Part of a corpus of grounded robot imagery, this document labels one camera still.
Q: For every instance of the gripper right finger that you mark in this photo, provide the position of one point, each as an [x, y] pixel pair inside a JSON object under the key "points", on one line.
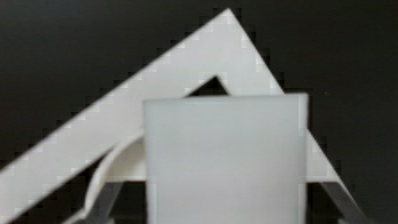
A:
{"points": [[330, 205]]}

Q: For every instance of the white L-shaped barrier wall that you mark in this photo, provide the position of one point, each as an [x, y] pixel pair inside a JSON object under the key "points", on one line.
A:
{"points": [[209, 68]]}

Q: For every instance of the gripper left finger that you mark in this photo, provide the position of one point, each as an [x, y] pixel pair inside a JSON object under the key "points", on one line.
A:
{"points": [[119, 205]]}

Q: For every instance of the white stool leg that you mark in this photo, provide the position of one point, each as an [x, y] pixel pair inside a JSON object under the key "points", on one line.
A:
{"points": [[225, 160]]}

